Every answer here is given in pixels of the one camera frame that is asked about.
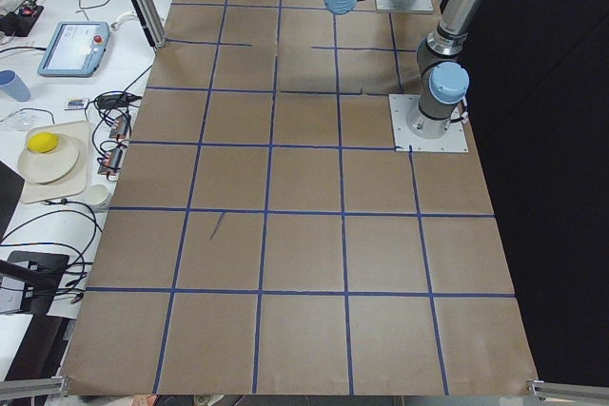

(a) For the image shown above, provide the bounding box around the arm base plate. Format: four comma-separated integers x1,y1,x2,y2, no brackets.
389,94,468,153
375,0,434,14

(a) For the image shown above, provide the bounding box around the white tray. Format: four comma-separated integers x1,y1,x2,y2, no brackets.
17,121,90,203

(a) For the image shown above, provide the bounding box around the blue teach pendant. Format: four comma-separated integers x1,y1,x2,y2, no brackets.
37,21,110,78

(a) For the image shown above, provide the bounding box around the beige round plate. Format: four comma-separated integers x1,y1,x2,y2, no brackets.
17,135,79,184

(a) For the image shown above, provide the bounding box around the white paper cup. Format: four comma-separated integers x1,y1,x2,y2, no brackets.
84,184,112,212

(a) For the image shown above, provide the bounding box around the black tripod base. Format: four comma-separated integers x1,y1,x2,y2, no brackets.
1,251,69,315

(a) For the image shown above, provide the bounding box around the blue plastic cup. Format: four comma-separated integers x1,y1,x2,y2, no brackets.
0,69,31,103

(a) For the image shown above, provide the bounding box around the small colourful remote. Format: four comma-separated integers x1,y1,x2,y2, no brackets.
65,98,89,111

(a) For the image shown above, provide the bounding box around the yellow ball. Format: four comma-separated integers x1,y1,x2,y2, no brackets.
27,131,59,154

